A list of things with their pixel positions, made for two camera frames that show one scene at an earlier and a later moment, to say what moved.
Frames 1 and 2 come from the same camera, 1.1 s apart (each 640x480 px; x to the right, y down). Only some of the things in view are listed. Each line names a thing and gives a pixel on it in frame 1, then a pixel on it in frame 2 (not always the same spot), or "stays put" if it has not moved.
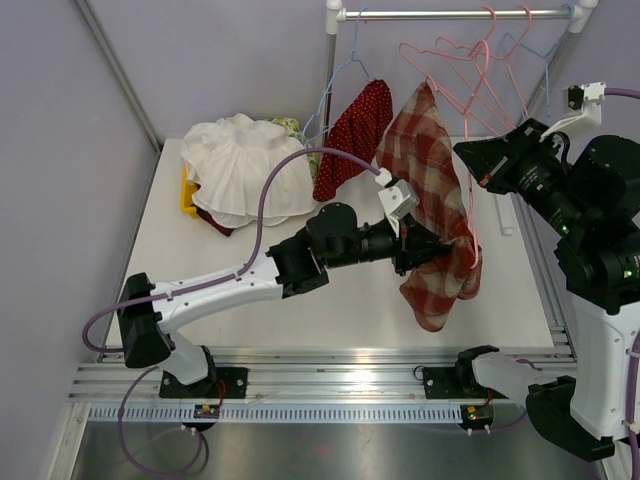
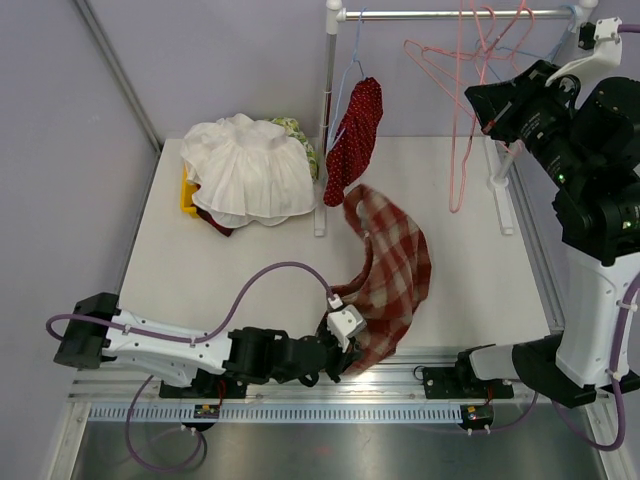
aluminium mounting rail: (288, 376) stays put
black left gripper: (418, 247) to (342, 360)
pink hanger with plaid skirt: (464, 113) to (474, 123)
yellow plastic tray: (187, 189) stays put
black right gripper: (495, 162) to (499, 106)
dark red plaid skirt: (205, 215) stays put
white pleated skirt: (226, 163) stays put
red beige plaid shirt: (415, 142) to (395, 281)
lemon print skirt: (291, 126) stays put
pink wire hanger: (479, 53) to (484, 60)
